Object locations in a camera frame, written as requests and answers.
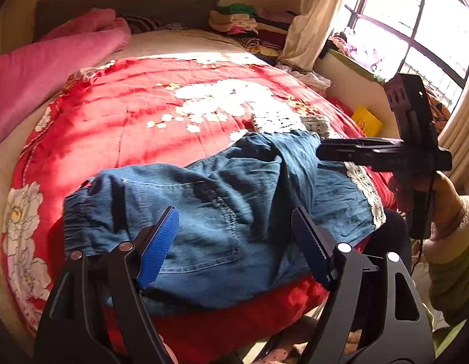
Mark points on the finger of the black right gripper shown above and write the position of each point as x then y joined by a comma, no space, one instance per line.
377,153

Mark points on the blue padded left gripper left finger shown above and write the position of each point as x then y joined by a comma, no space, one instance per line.
153,244

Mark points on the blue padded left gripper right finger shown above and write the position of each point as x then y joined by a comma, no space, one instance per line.
316,244

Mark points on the blue denim pants lace trim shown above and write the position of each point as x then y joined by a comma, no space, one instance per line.
234,240

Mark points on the green sleeve forearm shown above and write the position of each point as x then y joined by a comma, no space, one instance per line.
448,260

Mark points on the right hand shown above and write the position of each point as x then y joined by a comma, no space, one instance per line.
447,204

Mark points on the yellow box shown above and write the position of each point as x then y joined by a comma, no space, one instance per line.
370,125

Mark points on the window with metal bars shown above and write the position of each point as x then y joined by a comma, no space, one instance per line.
426,37

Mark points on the red floral blanket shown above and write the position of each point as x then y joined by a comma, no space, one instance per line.
136,111

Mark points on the stack of folded clothes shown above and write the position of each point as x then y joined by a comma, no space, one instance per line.
260,31

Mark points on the cream curtain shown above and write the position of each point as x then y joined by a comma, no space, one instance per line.
308,33

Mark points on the beige bed sheet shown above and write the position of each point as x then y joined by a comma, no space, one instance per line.
165,43

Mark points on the pink quilt roll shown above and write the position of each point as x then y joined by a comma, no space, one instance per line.
32,74

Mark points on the dark green headboard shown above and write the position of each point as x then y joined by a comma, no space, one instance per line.
49,14

